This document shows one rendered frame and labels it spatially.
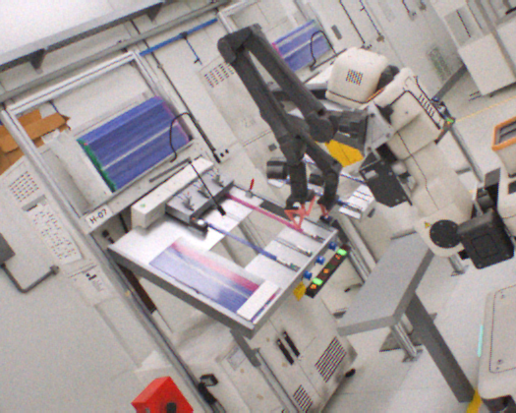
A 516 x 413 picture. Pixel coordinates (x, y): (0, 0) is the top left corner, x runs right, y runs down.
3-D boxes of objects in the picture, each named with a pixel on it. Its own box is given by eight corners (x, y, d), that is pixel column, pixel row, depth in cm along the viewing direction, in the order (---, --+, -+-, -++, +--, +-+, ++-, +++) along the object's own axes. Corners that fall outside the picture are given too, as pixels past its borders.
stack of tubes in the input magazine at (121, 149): (191, 141, 288) (159, 91, 284) (116, 191, 253) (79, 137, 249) (176, 149, 297) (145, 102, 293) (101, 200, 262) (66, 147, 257)
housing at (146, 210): (212, 186, 298) (213, 162, 289) (145, 239, 264) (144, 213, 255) (200, 180, 301) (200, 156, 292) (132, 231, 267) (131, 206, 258)
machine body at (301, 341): (365, 364, 302) (300, 263, 293) (294, 475, 254) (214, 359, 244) (277, 374, 348) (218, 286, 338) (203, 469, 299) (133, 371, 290)
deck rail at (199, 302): (253, 336, 225) (255, 325, 222) (250, 340, 224) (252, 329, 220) (111, 255, 253) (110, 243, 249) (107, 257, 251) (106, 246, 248)
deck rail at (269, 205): (336, 240, 272) (338, 229, 269) (334, 242, 271) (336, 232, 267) (208, 180, 300) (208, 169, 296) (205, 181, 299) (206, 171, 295)
